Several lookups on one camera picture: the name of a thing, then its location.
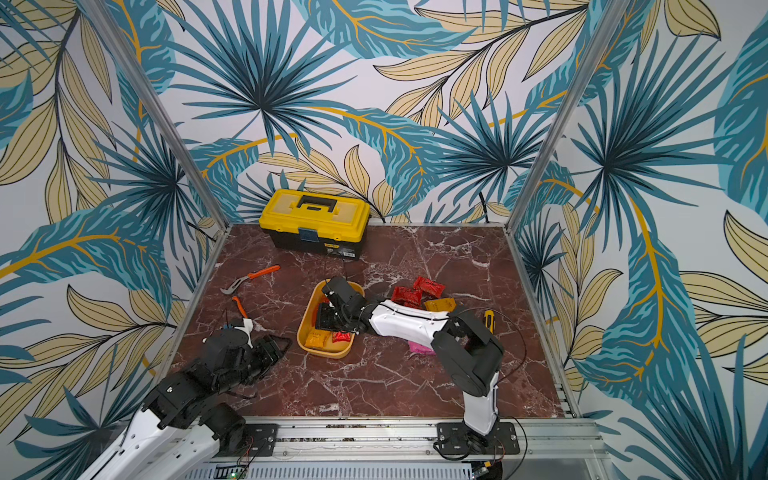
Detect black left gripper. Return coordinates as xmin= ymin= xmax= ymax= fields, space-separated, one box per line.
xmin=219 ymin=333 xmax=295 ymax=393

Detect yellow tea bag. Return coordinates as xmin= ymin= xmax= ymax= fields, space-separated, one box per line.
xmin=304 ymin=329 xmax=330 ymax=350
xmin=424 ymin=298 xmax=457 ymax=312

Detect red tea bag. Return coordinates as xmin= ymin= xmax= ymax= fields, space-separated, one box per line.
xmin=413 ymin=276 xmax=445 ymax=299
xmin=391 ymin=286 xmax=422 ymax=309

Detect pink tea bag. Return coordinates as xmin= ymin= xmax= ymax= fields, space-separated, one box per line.
xmin=408 ymin=342 xmax=435 ymax=356

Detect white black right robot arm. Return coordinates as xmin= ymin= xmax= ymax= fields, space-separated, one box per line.
xmin=316 ymin=276 xmax=505 ymax=436

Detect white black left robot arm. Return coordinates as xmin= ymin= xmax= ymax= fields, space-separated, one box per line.
xmin=81 ymin=319 xmax=291 ymax=479

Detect yellow plastic storage box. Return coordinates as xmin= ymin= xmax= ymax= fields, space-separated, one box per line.
xmin=296 ymin=279 xmax=355 ymax=359

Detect yellow black plastic toolbox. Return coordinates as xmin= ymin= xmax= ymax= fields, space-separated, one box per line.
xmin=259 ymin=189 xmax=370 ymax=260

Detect yellow black utility knife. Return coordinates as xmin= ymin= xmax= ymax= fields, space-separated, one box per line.
xmin=483 ymin=310 xmax=495 ymax=333

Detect orange handled water pump pliers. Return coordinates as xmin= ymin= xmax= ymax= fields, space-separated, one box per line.
xmin=220 ymin=265 xmax=281 ymax=318

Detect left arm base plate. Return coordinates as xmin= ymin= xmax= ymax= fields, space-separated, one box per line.
xmin=217 ymin=423 xmax=279 ymax=457

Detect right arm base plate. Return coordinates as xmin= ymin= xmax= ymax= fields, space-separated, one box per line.
xmin=433 ymin=421 xmax=521 ymax=460

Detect aluminium front rail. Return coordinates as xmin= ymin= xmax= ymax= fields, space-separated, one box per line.
xmin=101 ymin=416 xmax=607 ymax=463

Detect left aluminium corner post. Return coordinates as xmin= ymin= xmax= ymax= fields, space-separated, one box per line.
xmin=80 ymin=0 xmax=230 ymax=230

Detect aluminium corner post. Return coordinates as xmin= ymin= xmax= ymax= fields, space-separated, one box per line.
xmin=505 ymin=0 xmax=629 ymax=237
xmin=80 ymin=0 xmax=230 ymax=230

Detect right aluminium corner post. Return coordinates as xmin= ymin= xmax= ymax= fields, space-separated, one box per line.
xmin=505 ymin=0 xmax=629 ymax=237

